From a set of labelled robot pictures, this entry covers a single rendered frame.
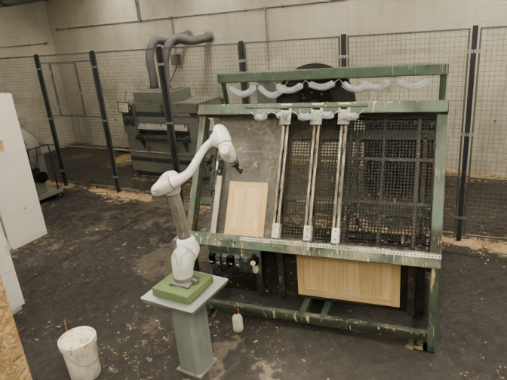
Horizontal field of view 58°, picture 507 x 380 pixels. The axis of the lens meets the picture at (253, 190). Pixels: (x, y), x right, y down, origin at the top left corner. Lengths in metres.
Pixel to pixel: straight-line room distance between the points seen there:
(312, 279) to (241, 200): 0.96
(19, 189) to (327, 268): 4.51
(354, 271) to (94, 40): 9.22
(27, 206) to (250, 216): 3.91
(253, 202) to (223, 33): 5.93
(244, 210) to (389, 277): 1.38
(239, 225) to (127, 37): 7.69
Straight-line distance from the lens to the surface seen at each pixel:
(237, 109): 4.30
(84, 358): 4.15
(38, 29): 12.81
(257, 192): 4.11
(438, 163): 3.88
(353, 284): 4.23
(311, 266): 4.22
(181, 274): 3.57
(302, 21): 8.80
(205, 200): 4.36
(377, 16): 8.36
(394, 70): 4.42
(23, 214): 7.15
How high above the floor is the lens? 2.66
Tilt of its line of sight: 20 degrees down
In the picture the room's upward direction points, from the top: 5 degrees counter-clockwise
